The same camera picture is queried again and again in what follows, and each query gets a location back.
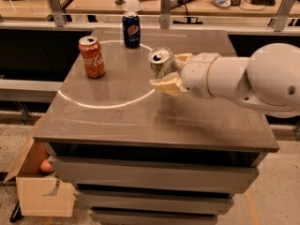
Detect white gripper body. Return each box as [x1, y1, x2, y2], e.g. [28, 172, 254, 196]
[180, 52, 219, 99]

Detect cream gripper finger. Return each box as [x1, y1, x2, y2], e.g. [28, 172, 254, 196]
[175, 53, 193, 64]
[149, 72, 187, 97]

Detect green white 7up can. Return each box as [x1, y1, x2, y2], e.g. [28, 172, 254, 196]
[148, 46, 182, 79]

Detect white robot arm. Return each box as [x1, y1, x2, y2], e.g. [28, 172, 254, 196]
[148, 43, 300, 118]

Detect blue pepsi can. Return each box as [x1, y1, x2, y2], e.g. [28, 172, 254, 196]
[122, 12, 141, 49]

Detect orange coca-cola can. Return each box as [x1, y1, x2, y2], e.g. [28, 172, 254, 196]
[79, 36, 105, 79]

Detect clear plastic cup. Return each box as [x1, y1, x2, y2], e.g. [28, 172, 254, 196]
[122, 0, 143, 12]

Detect grey drawer cabinet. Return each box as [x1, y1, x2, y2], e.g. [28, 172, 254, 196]
[35, 28, 278, 225]

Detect orange ball in box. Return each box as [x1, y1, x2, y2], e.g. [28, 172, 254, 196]
[40, 159, 53, 173]

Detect cardboard box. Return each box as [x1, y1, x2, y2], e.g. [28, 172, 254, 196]
[4, 120, 75, 218]

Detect middle metal bracket post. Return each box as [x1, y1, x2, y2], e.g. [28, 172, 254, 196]
[159, 0, 171, 29]

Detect metal bracket post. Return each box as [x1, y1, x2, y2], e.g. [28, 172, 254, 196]
[159, 0, 171, 29]
[269, 0, 296, 32]
[48, 0, 67, 27]

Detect right metal bracket post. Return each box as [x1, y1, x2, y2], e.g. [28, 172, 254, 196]
[269, 0, 296, 32]

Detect left metal bracket post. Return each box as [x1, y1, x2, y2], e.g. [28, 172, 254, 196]
[48, 0, 67, 27]

